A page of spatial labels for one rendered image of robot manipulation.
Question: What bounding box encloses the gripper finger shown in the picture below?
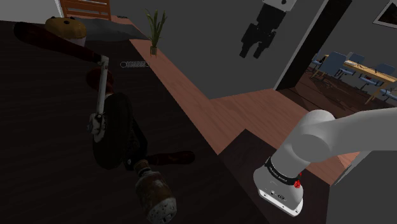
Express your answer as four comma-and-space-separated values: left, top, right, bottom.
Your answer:
239, 24, 261, 59
253, 31, 277, 59

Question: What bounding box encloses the blue chair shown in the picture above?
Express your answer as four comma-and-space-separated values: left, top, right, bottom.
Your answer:
337, 53, 366, 81
356, 63, 396, 92
379, 87, 397, 102
311, 51, 347, 82

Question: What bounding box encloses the wooden chair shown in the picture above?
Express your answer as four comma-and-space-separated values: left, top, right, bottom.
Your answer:
59, 0, 112, 21

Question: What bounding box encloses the dark wooden table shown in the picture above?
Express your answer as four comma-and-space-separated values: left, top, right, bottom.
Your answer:
0, 20, 270, 224

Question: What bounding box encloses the dark red round object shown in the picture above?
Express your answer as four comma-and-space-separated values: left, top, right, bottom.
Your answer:
85, 67, 115, 95

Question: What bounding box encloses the dark red stick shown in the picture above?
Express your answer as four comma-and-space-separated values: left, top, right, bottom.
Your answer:
145, 150, 196, 166

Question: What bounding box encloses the framed wall picture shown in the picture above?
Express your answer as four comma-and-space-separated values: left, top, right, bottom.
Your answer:
372, 0, 397, 30

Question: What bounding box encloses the white long-handled tool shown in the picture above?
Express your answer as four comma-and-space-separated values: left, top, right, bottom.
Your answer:
87, 55, 110, 143

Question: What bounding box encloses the light wooden dining table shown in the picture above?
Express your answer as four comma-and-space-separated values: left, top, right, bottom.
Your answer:
322, 54, 397, 105

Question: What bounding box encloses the brown glass bottle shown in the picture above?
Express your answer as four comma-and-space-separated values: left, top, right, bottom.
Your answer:
133, 158, 178, 224

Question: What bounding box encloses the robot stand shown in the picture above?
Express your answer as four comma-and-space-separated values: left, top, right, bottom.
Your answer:
217, 129, 331, 224

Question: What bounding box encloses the green potted plant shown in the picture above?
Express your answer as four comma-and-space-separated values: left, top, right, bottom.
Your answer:
144, 9, 168, 57

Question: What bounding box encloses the black bulky object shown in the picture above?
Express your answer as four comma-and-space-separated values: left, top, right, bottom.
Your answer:
92, 92, 149, 171

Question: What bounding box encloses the dark red bat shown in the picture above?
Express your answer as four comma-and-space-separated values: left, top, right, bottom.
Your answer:
13, 21, 102, 64

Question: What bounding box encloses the grey flat wedge-shaped object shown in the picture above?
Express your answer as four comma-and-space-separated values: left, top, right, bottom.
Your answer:
73, 17, 150, 43

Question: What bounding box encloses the metal coil spring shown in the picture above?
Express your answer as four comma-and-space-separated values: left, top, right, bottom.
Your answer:
120, 60, 151, 69

